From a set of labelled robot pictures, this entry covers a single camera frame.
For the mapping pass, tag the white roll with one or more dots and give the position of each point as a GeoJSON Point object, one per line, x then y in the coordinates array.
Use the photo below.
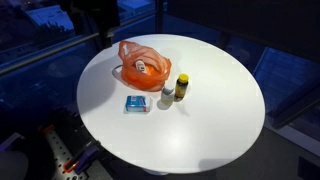
{"type": "Point", "coordinates": [141, 66]}

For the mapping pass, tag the orange plastic bag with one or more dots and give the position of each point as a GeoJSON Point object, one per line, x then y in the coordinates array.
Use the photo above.
{"type": "Point", "coordinates": [146, 80]}

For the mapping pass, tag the small white pill bottle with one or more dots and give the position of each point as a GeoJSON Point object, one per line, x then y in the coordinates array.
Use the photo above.
{"type": "Point", "coordinates": [167, 96]}

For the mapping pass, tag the blue white small box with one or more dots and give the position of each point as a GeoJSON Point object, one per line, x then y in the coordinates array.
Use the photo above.
{"type": "Point", "coordinates": [136, 103]}

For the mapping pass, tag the purple orange clamp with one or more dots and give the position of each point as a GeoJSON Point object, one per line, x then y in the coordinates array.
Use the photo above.
{"type": "Point", "coordinates": [85, 156]}

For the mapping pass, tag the grey metal handrail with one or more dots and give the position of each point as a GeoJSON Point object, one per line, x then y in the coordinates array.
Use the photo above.
{"type": "Point", "coordinates": [50, 53]}

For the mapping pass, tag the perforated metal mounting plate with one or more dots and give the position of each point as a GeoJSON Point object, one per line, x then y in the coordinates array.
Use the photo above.
{"type": "Point", "coordinates": [58, 150]}

